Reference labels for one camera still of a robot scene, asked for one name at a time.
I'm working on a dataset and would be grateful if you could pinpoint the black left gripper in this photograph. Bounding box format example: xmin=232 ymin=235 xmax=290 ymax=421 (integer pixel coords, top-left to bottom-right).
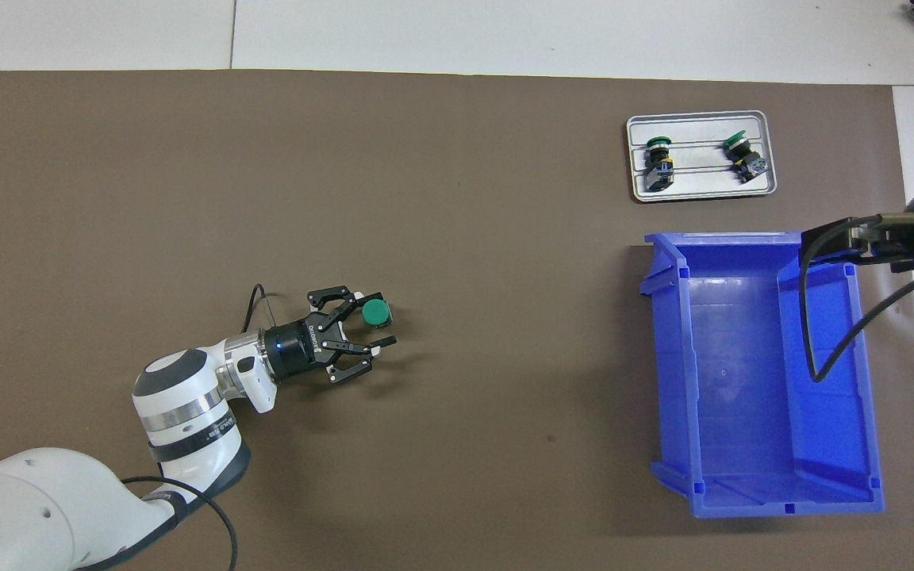
xmin=263 ymin=285 xmax=399 ymax=388

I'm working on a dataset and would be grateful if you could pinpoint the green push button switch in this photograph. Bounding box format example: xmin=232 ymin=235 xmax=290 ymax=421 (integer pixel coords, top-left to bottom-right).
xmin=721 ymin=130 xmax=770 ymax=185
xmin=359 ymin=297 xmax=395 ymax=331
xmin=645 ymin=136 xmax=677 ymax=194

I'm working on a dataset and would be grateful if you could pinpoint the blue plastic storage bin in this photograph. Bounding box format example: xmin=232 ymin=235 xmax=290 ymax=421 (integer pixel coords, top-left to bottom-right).
xmin=639 ymin=230 xmax=886 ymax=520

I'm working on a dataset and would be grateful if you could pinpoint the brown table mat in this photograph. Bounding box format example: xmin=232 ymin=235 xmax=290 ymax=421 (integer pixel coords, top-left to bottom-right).
xmin=0 ymin=70 xmax=914 ymax=571

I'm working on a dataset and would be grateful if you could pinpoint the grey metal tray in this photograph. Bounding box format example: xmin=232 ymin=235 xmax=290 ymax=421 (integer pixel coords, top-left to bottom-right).
xmin=626 ymin=110 xmax=778 ymax=204

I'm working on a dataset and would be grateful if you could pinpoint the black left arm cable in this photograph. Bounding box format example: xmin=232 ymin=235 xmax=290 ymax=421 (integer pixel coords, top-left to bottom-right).
xmin=68 ymin=283 xmax=287 ymax=571

